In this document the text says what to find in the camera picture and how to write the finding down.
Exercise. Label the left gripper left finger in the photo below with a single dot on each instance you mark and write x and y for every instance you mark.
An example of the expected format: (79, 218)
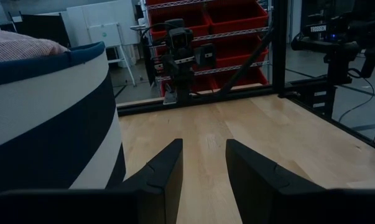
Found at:
(162, 186)

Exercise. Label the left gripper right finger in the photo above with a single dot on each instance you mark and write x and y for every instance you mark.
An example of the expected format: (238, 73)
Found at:
(252, 186)

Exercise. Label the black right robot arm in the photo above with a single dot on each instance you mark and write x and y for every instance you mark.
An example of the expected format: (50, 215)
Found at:
(182, 87)

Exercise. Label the red storage bin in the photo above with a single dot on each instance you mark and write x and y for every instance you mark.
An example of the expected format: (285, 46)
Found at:
(255, 77)
(174, 1)
(237, 17)
(237, 49)
(202, 25)

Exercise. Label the black control box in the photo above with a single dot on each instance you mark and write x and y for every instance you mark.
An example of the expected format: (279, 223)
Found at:
(317, 99)

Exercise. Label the black aluminium table frame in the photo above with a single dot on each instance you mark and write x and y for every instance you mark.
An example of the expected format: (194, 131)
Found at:
(280, 46)

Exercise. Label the white easel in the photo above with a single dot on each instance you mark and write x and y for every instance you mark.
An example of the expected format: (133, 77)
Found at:
(104, 34)

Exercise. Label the grey metal bracket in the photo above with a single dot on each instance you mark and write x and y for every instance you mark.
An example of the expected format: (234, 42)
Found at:
(170, 99)

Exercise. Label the red storage bins on shelf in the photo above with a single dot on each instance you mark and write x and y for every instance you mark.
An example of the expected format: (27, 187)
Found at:
(237, 32)

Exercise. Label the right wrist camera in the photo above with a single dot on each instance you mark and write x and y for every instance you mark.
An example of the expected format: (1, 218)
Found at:
(180, 37)

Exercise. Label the navy white striped fabric bin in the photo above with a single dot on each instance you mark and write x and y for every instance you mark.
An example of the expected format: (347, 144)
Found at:
(50, 109)

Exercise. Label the pink garment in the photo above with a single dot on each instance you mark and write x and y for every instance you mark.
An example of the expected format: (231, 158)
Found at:
(19, 46)

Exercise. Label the white cabinet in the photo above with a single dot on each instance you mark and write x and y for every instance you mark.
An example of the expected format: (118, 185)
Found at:
(97, 12)

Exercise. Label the black panel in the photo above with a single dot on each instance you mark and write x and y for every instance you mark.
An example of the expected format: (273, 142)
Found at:
(44, 28)

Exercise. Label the background black robot arm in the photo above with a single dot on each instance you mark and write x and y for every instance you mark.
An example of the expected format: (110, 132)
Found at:
(339, 46)

